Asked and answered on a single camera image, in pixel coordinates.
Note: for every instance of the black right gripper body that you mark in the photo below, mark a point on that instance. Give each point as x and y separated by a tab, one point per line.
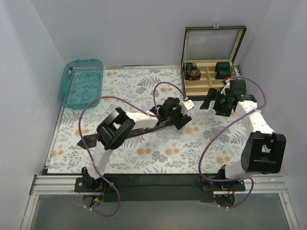
219	105

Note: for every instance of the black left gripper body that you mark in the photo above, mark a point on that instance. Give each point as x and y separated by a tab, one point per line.
182	119

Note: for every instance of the brown blue floral tie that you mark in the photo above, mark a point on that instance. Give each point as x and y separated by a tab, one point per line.
112	137

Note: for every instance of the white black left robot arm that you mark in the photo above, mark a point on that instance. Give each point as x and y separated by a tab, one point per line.
119	126

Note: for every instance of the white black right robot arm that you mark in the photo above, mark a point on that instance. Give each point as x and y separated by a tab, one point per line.
264	148

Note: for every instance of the dark green rolled tie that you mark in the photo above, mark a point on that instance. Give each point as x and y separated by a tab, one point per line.
223	74
222	66

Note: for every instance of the dark floral rolled tie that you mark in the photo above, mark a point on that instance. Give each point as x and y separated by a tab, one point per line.
190	66
192	75

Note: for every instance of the floral patterned table mat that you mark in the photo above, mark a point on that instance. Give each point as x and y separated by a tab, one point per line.
168	150

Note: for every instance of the dark green tie box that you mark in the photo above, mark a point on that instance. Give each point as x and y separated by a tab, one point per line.
206	46

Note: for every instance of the teal transparent plastic tray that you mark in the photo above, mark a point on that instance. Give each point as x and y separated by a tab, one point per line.
81	83

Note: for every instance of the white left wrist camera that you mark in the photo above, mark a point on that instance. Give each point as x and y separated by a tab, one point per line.
186	106

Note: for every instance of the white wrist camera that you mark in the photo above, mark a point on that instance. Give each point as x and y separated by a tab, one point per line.
186	106
226	85

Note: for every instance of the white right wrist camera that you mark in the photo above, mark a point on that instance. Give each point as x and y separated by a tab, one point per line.
226	85

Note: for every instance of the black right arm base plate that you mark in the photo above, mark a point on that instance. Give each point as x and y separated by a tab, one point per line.
223	185

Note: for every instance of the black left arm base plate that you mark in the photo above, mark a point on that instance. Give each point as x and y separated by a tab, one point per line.
81	186

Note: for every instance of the aluminium frame rail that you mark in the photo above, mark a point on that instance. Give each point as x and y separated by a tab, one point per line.
158	202

